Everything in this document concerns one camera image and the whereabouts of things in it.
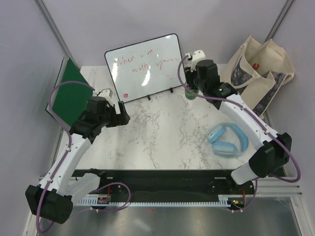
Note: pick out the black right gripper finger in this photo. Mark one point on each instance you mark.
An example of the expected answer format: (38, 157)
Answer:
(190, 76)
(199, 85)

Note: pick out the green bottle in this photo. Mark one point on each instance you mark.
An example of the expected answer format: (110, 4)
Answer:
(191, 96)

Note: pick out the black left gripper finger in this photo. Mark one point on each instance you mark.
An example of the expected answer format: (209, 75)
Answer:
(123, 117)
(109, 109)

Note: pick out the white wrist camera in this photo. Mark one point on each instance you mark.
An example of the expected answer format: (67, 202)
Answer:
(107, 93)
(197, 56)

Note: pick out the cola glass bottle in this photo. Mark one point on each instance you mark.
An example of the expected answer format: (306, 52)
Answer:
(255, 66)

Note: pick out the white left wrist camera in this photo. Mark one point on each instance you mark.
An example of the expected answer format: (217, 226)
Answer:
(107, 93)

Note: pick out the green binder folder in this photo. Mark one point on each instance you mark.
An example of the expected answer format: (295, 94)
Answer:
(69, 101)

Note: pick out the light blue headphones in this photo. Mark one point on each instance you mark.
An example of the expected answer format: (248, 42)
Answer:
(226, 149)

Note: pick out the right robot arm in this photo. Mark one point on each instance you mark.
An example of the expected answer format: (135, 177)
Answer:
(272, 150)

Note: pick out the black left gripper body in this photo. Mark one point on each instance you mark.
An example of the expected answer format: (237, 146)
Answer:
(106, 121)

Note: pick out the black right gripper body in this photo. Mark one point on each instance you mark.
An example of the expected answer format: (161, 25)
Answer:
(204, 87)

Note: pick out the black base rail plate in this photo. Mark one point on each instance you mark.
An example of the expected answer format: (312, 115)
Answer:
(171, 184)

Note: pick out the white slotted cable duct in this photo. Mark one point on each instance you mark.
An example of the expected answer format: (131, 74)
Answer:
(117, 201)

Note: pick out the whiteboard with red writing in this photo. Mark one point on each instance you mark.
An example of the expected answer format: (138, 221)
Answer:
(142, 69)

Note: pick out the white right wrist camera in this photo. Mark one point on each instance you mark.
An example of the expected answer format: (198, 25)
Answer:
(197, 56)

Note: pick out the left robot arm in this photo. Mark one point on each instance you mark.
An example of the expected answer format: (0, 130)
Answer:
(54, 197)

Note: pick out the beige canvas tote bag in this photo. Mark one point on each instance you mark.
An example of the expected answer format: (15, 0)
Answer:
(258, 88)

